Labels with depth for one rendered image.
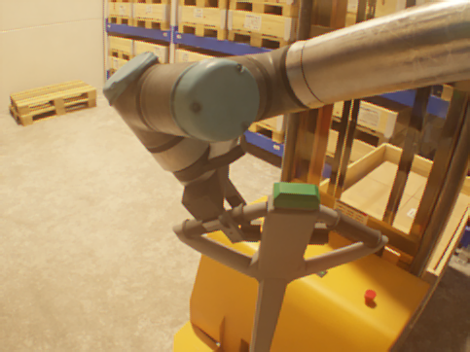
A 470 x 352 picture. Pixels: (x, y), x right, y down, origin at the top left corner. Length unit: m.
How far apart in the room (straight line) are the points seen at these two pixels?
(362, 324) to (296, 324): 0.24
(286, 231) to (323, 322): 0.59
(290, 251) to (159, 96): 0.44
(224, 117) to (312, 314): 0.93
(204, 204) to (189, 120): 0.21
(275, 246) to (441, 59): 0.49
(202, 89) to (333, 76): 0.14
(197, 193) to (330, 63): 0.28
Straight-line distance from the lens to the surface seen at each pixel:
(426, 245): 1.32
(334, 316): 1.20
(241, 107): 0.40
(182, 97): 0.38
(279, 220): 0.66
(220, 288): 1.45
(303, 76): 0.44
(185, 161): 0.53
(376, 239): 0.76
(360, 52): 0.40
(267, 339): 1.02
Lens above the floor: 1.73
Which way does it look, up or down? 29 degrees down
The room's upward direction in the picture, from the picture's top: 4 degrees clockwise
